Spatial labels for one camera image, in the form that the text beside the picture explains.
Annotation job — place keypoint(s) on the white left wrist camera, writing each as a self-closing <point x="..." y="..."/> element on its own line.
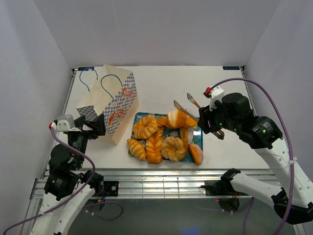
<point x="64" y="124"/>

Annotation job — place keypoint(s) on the croissant bread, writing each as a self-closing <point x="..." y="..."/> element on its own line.
<point x="136" y="149"/>

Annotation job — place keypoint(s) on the orange bread piece under bun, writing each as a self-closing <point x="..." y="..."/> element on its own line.
<point x="161" y="121"/>

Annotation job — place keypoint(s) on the metal tongs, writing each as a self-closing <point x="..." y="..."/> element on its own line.
<point x="195" y="116"/>

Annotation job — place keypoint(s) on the blue checkered paper bag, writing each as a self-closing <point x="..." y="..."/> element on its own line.
<point x="111" y="92"/>

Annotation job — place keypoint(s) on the twisted ring bread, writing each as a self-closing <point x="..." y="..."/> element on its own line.
<point x="145" y="127"/>

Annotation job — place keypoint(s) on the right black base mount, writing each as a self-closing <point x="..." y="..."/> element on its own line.
<point x="214" y="189"/>

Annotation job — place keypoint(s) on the sugared donut bread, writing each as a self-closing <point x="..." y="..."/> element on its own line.
<point x="173" y="149"/>

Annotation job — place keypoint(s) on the small orange bread piece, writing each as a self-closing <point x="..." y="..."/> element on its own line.
<point x="189" y="122"/>

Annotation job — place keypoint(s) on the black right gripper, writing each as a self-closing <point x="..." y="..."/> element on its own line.
<point x="205" y="114"/>

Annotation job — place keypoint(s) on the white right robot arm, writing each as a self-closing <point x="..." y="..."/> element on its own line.
<point x="266" y="139"/>

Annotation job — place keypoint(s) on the aluminium rail frame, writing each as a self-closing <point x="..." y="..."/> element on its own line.
<point x="161" y="183"/>

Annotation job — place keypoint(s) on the braided leaf bread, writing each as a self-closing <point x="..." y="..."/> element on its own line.
<point x="153" y="147"/>

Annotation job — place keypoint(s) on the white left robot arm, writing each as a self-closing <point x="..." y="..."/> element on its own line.
<point x="65" y="191"/>

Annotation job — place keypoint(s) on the blue table corner label left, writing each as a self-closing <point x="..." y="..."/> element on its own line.
<point x="85" y="68"/>

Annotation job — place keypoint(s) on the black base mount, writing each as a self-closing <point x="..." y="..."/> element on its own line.
<point x="110" y="188"/>
<point x="214" y="189"/>

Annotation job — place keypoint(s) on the blue table corner label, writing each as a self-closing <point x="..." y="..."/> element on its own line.
<point x="229" y="68"/>
<point x="85" y="68"/>

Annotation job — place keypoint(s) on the cream sandwich bread slice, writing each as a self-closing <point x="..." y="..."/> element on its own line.
<point x="186" y="134"/>

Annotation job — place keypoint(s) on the white topped round bun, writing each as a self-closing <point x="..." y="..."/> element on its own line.
<point x="176" y="119"/>

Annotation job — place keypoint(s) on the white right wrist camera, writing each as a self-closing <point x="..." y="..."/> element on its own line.
<point x="215" y="94"/>

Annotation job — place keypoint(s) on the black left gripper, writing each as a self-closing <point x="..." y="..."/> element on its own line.
<point x="98" y="124"/>

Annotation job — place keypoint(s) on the blue table corner label right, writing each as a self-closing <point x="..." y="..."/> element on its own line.
<point x="229" y="68"/>

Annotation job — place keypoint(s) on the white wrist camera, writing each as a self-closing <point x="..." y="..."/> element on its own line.
<point x="215" y="94"/>
<point x="64" y="124"/>

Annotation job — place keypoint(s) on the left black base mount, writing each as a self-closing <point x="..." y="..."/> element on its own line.
<point x="110" y="188"/>

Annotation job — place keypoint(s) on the pink sugared half bun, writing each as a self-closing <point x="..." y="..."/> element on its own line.
<point x="196" y="153"/>

